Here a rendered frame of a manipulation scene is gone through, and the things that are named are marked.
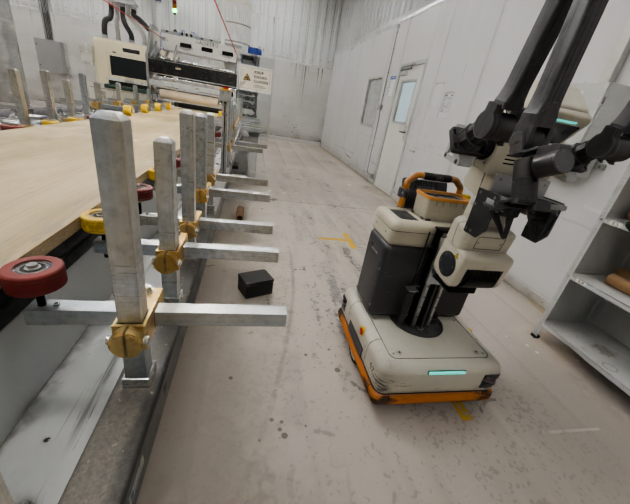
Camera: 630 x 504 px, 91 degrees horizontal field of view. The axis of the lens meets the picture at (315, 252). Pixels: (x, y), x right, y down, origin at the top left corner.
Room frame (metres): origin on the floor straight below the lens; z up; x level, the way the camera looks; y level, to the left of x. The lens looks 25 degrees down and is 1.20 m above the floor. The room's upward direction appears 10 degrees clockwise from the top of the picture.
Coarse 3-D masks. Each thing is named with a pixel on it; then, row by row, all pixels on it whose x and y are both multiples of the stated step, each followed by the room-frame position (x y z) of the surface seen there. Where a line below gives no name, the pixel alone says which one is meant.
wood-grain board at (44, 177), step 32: (32, 128) 1.51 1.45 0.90; (64, 128) 1.65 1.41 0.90; (160, 128) 2.28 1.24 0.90; (0, 160) 0.93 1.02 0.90; (32, 160) 0.99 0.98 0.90; (64, 160) 1.05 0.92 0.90; (0, 192) 0.68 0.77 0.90; (32, 192) 0.72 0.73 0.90; (64, 192) 0.75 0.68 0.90; (96, 192) 0.79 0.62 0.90; (0, 224) 0.53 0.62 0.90; (32, 224) 0.55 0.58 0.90; (64, 224) 0.57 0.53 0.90; (0, 256) 0.42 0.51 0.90; (0, 288) 0.38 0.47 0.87
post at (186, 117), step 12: (180, 120) 0.87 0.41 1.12; (192, 120) 0.87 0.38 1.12; (180, 132) 0.87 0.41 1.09; (192, 132) 0.87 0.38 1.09; (180, 144) 0.87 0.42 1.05; (192, 144) 0.87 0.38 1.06; (180, 156) 0.87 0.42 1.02; (192, 156) 0.87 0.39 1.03; (192, 168) 0.87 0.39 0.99; (192, 180) 0.87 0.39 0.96; (192, 192) 0.87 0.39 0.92; (192, 204) 0.87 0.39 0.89; (192, 216) 0.87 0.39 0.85; (192, 240) 0.87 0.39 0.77
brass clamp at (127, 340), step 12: (156, 288) 0.49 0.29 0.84; (156, 300) 0.45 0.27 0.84; (120, 324) 0.38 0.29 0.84; (132, 324) 0.38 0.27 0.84; (144, 324) 0.39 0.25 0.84; (108, 336) 0.37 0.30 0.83; (120, 336) 0.36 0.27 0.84; (132, 336) 0.36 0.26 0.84; (144, 336) 0.38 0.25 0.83; (108, 348) 0.35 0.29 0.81; (120, 348) 0.36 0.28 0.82; (132, 348) 0.36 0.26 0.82; (144, 348) 0.38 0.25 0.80
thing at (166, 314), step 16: (32, 304) 0.40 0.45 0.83; (48, 304) 0.41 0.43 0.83; (64, 304) 0.41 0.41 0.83; (80, 304) 0.42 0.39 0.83; (96, 304) 0.43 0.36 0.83; (112, 304) 0.43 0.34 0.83; (160, 304) 0.46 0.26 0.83; (176, 304) 0.46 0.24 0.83; (192, 304) 0.47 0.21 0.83; (208, 304) 0.48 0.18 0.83; (224, 304) 0.49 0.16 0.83; (32, 320) 0.38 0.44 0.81; (48, 320) 0.39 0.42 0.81; (64, 320) 0.40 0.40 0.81; (80, 320) 0.40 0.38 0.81; (96, 320) 0.41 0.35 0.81; (112, 320) 0.41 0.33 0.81; (160, 320) 0.43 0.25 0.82; (176, 320) 0.44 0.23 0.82; (192, 320) 0.45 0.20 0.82; (208, 320) 0.45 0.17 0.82; (224, 320) 0.46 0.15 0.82; (240, 320) 0.47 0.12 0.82; (256, 320) 0.48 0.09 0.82; (272, 320) 0.48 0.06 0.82
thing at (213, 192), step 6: (180, 186) 1.13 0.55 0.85; (180, 192) 1.13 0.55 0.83; (210, 192) 1.16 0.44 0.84; (216, 192) 1.17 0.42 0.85; (222, 192) 1.17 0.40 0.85; (228, 192) 1.18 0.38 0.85; (234, 192) 1.18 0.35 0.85; (240, 192) 1.19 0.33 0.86; (246, 192) 1.20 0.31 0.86; (252, 192) 1.21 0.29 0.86; (258, 192) 1.23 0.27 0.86; (234, 198) 1.18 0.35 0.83; (240, 198) 1.19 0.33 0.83; (246, 198) 1.19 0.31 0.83; (252, 198) 1.20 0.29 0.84; (258, 198) 1.21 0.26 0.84; (264, 198) 1.21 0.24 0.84
